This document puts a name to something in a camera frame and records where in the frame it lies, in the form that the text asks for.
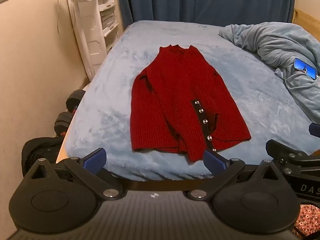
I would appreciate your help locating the black bag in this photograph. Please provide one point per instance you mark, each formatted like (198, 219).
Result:
(40, 150)

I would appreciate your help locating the floral patterned cloth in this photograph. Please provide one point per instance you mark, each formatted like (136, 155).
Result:
(308, 217)

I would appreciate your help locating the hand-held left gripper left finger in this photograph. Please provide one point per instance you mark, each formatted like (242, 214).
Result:
(95, 158)

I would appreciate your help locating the white shelf unit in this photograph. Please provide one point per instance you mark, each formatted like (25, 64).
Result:
(92, 35)

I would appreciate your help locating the light blue fleece bed sheet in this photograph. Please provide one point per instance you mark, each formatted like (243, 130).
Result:
(105, 100)

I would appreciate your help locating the smartphone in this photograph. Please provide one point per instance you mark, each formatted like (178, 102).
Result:
(305, 68)

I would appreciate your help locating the black dumbbell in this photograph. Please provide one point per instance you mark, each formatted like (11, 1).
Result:
(75, 98)
(62, 123)

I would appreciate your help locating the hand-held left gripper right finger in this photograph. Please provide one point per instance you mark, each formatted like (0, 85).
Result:
(215, 161)

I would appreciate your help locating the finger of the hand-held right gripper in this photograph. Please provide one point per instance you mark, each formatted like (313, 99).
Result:
(287, 156)
(315, 130)

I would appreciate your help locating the dark blue curtain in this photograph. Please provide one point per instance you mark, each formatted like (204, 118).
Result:
(200, 0)

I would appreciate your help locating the red knit sweater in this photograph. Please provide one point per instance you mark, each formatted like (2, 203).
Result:
(175, 85)

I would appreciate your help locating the grey-blue duvet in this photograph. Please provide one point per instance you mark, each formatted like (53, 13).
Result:
(275, 42)

